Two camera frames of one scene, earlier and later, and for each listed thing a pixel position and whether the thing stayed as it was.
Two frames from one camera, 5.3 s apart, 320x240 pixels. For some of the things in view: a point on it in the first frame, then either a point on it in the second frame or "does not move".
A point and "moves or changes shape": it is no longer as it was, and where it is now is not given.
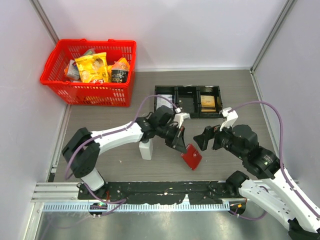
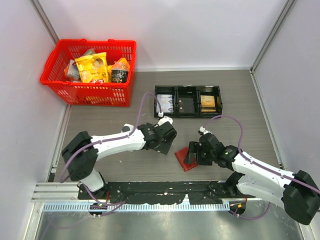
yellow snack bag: [93, 69] does not move
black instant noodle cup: [119, 76] does not move
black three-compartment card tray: [200, 101] does not move
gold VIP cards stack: [207, 103] does not move
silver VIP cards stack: [161, 101] does not move
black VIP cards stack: [187, 104] does not move
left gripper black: [179, 144] -> [164, 145]
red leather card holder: [192, 157] moves or changes shape
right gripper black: [202, 139] -> [195, 147]
